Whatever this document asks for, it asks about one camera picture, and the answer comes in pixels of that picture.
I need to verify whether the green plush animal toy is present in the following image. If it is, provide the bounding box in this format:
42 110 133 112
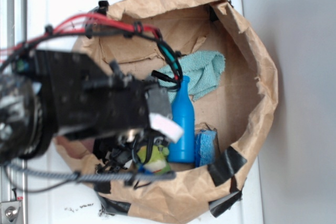
137 145 171 175

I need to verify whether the blue plastic bottle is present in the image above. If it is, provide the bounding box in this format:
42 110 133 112
167 76 195 163

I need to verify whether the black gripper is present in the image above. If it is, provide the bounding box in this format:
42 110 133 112
35 50 184 142

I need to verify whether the brown paper bag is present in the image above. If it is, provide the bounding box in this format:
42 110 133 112
54 0 279 224

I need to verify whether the blue sponge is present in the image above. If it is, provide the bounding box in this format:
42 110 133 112
195 130 216 167

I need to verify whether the metal corner bracket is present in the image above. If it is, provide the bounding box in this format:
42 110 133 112
1 201 24 224

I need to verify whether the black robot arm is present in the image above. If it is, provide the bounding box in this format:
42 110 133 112
1 50 184 163

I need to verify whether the red and black cable bundle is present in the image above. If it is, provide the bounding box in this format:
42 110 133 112
0 0 184 91

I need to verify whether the aluminium extrusion rail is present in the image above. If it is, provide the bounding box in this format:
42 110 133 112
0 0 28 224

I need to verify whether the grey braided cable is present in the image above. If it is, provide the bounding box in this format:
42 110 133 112
5 162 176 184

